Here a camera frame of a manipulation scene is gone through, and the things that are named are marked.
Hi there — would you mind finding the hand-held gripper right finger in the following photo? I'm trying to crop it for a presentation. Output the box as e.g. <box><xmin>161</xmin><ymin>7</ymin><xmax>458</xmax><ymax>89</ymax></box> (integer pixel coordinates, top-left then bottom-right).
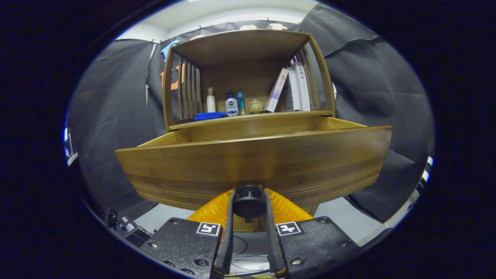
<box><xmin>264</xmin><ymin>189</ymin><xmax>361</xmax><ymax>279</ymax></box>

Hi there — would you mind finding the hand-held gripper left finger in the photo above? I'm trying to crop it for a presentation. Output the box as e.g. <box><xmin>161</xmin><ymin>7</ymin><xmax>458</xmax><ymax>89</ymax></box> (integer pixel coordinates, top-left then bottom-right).
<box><xmin>139</xmin><ymin>189</ymin><xmax>236</xmax><ymax>279</ymax></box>

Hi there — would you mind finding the wooden drawer with black knob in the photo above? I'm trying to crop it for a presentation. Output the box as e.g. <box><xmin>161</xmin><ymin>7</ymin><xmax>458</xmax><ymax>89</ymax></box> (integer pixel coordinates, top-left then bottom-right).
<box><xmin>115</xmin><ymin>115</ymin><xmax>393</xmax><ymax>219</ymax></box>

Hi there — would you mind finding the wooden countertop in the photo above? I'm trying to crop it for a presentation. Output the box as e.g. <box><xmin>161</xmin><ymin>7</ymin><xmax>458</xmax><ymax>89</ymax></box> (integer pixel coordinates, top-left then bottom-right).
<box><xmin>169</xmin><ymin>110</ymin><xmax>333</xmax><ymax>130</ymax></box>

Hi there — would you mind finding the wooden cabinet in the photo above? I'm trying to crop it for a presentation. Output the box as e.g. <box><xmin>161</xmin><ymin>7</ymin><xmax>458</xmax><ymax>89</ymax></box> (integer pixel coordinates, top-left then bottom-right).
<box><xmin>162</xmin><ymin>30</ymin><xmax>337</xmax><ymax>232</ymax></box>

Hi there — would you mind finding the black device box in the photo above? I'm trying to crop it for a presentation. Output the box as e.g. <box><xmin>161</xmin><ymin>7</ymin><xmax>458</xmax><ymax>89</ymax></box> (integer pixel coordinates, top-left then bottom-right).
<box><xmin>108</xmin><ymin>209</ymin><xmax>152</xmax><ymax>248</ymax></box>

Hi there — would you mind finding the blue folded cloth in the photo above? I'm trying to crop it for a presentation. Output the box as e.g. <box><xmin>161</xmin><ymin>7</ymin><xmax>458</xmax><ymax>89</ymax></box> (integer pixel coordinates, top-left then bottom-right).
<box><xmin>193</xmin><ymin>112</ymin><xmax>228</xmax><ymax>121</ymax></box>

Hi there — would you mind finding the white bottle with blue cap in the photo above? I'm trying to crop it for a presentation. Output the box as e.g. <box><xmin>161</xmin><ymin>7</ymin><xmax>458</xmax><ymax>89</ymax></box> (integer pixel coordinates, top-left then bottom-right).
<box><xmin>225</xmin><ymin>93</ymin><xmax>239</xmax><ymax>117</ymax></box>

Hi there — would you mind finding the dark patterned book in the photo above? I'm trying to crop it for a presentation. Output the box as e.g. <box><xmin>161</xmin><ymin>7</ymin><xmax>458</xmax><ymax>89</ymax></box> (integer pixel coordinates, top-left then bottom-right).
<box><xmin>282</xmin><ymin>77</ymin><xmax>294</xmax><ymax>112</ymax></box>

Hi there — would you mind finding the purple book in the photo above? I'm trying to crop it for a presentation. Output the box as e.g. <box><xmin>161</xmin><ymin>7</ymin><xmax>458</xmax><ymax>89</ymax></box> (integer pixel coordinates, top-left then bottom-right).
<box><xmin>265</xmin><ymin>68</ymin><xmax>289</xmax><ymax>113</ymax></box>

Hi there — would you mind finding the plain white book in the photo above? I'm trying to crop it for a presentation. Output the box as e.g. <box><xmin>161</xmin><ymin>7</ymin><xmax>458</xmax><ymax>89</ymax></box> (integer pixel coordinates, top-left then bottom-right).
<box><xmin>288</xmin><ymin>67</ymin><xmax>303</xmax><ymax>112</ymax></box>

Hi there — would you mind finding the white book with printed spine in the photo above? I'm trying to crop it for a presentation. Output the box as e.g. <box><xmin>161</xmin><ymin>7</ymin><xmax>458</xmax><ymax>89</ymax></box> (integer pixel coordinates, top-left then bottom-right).
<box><xmin>294</xmin><ymin>62</ymin><xmax>311</xmax><ymax>112</ymax></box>

